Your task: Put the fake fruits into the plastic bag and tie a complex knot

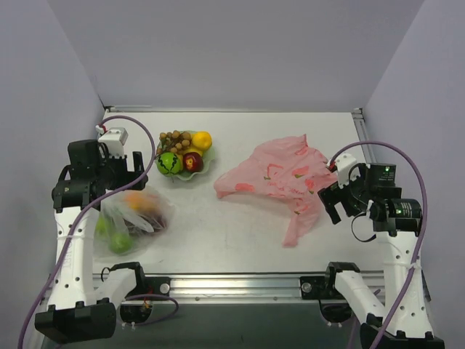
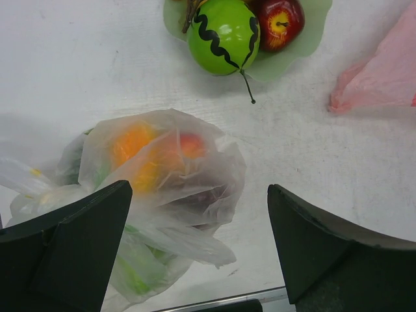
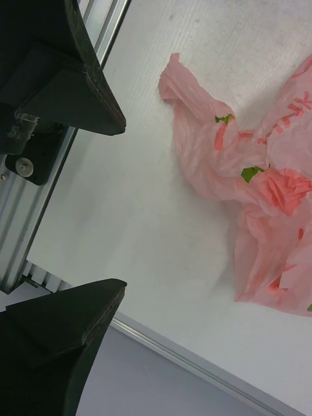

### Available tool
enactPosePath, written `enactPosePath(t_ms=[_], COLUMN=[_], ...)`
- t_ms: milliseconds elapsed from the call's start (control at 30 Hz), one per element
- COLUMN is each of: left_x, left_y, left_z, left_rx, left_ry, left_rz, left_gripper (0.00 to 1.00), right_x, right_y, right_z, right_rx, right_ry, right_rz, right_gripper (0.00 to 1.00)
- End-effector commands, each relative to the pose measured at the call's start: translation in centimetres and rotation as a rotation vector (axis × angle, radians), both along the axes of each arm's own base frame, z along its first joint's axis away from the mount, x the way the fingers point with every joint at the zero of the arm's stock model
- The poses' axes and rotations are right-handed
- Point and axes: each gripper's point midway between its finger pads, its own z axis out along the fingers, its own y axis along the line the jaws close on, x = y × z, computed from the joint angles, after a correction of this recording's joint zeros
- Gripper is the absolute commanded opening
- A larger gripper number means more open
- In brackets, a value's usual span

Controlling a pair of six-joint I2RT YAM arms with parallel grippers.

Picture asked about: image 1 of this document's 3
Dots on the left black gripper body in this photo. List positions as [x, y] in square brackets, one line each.
[134, 177]

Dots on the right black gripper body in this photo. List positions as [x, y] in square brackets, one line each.
[330, 196]

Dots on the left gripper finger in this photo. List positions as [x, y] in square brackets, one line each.
[138, 163]
[138, 181]

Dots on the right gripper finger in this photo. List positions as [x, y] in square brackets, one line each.
[348, 202]
[329, 199]

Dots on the green striped melon ball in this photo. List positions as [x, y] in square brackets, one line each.
[169, 164]

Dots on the brown longan bunch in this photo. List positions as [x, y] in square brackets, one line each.
[174, 142]

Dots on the pink plastic bag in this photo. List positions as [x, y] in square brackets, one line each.
[289, 170]

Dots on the red fake apple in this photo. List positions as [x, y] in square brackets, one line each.
[192, 162]

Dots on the yellow fake lemon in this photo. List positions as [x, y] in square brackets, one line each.
[202, 140]

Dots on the yellow fake pear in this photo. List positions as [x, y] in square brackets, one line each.
[193, 150]

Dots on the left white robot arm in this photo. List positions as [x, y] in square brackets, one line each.
[76, 311]

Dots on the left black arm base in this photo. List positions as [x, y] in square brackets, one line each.
[155, 290]

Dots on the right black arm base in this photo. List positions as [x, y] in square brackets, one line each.
[333, 308]

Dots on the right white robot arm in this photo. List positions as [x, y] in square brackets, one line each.
[400, 320]

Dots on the clear bag of fruits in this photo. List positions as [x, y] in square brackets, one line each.
[130, 221]

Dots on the green wavy plate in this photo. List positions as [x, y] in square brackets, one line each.
[208, 157]

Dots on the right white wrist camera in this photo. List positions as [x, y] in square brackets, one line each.
[345, 165]

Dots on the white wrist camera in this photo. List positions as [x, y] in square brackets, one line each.
[114, 138]
[345, 165]

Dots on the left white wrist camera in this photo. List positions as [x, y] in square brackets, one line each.
[114, 138]

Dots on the aluminium front rail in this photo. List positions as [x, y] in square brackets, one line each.
[235, 289]

